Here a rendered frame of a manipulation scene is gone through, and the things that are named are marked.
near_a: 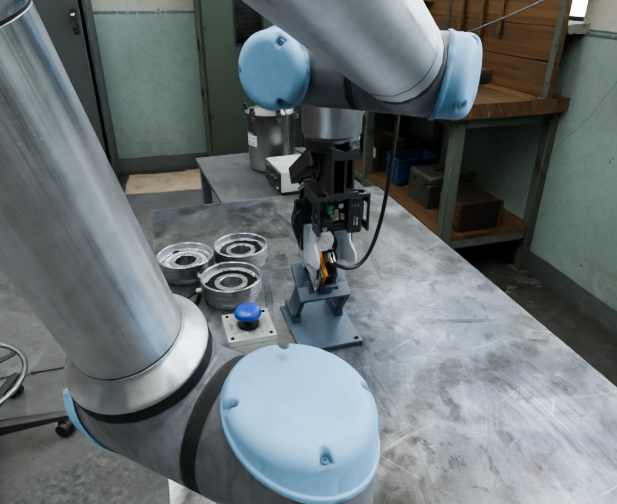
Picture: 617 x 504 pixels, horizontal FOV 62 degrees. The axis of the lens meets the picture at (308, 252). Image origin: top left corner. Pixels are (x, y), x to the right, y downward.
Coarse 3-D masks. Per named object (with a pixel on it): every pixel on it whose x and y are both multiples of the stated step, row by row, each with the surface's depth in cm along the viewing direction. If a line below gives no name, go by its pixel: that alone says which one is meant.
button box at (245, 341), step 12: (264, 312) 79; (228, 324) 76; (240, 324) 76; (252, 324) 76; (264, 324) 76; (228, 336) 74; (240, 336) 74; (252, 336) 74; (264, 336) 74; (276, 336) 74; (228, 348) 74; (240, 348) 73; (252, 348) 74
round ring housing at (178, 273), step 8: (168, 248) 99; (176, 248) 101; (184, 248) 101; (192, 248) 101; (200, 248) 101; (208, 248) 99; (160, 256) 98; (168, 256) 99; (176, 256) 98; (184, 256) 99; (192, 256) 99; (208, 256) 98; (160, 264) 93; (176, 264) 96; (184, 264) 100; (192, 264) 96; (200, 264) 93; (208, 264) 95; (168, 272) 93; (176, 272) 92; (184, 272) 92; (192, 272) 93; (200, 272) 94; (168, 280) 95; (176, 280) 93; (184, 280) 93; (192, 280) 94
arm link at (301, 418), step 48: (240, 384) 38; (288, 384) 38; (336, 384) 39; (192, 432) 38; (240, 432) 35; (288, 432) 34; (336, 432) 35; (192, 480) 39; (240, 480) 36; (288, 480) 34; (336, 480) 35
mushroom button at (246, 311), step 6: (240, 306) 75; (246, 306) 75; (252, 306) 75; (258, 306) 75; (234, 312) 75; (240, 312) 74; (246, 312) 74; (252, 312) 74; (258, 312) 74; (240, 318) 74; (246, 318) 73; (252, 318) 74
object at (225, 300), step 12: (216, 264) 93; (228, 264) 94; (240, 264) 94; (204, 276) 91; (228, 276) 92; (240, 276) 92; (204, 288) 87; (228, 288) 88; (252, 288) 87; (216, 300) 86; (228, 300) 86; (240, 300) 86; (252, 300) 89
